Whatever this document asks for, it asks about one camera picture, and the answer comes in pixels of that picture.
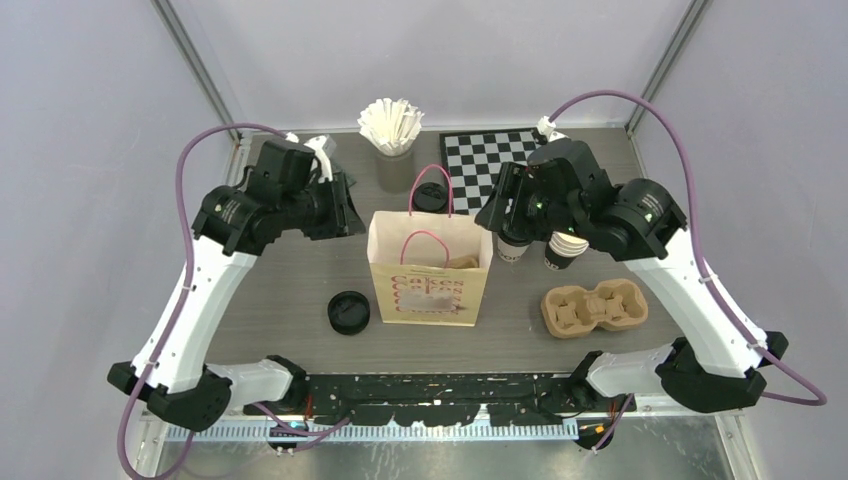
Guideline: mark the paper gift bag pink handles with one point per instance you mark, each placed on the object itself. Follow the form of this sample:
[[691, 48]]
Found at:
[[407, 253]]

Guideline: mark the black white chessboard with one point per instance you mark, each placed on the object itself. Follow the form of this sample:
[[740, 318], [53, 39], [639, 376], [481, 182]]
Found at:
[[473, 160]]

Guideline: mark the stack of paper cups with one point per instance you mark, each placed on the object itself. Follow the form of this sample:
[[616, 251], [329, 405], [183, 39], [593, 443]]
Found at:
[[562, 249]]

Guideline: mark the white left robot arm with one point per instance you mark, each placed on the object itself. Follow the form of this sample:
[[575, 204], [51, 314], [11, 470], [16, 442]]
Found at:
[[177, 384]]

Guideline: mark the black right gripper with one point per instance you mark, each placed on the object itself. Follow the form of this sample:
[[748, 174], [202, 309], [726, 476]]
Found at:
[[509, 185]]

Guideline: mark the grey straw holder cup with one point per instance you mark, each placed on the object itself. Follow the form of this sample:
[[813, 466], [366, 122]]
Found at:
[[395, 174]]

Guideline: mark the brown pulp cup carrier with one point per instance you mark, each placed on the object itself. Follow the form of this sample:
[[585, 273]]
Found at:
[[463, 262], [613, 305]]

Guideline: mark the white paper cup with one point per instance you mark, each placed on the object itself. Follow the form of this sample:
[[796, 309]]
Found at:
[[510, 251]]

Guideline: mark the aluminium frame rail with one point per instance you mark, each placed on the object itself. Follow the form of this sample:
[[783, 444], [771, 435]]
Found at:
[[249, 424]]

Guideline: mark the white wrapped straws bundle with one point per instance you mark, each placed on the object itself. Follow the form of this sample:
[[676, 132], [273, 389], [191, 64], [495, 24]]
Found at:
[[391, 126]]

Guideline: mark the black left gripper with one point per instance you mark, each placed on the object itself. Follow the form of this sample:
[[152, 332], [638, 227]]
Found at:
[[344, 219]]

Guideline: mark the stack of black lids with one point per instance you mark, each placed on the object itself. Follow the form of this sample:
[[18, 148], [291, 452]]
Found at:
[[348, 312]]

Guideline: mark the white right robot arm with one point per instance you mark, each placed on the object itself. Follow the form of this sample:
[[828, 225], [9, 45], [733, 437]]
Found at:
[[715, 365]]

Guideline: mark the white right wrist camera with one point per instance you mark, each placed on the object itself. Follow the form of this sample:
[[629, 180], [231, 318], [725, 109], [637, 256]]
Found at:
[[546, 131]]

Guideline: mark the black coffee cup lid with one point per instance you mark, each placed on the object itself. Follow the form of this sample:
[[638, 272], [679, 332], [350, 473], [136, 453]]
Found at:
[[431, 197]]

